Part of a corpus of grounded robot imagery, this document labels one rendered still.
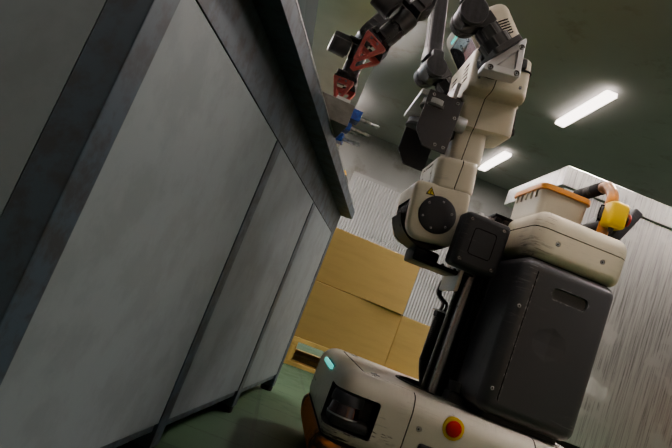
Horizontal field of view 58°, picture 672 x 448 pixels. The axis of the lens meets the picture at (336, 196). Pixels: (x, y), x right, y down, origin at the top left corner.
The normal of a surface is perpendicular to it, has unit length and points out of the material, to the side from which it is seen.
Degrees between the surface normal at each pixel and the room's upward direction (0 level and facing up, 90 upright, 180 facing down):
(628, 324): 90
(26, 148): 90
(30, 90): 90
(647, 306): 90
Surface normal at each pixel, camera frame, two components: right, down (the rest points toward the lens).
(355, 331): 0.29, -0.06
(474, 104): 0.09, -0.15
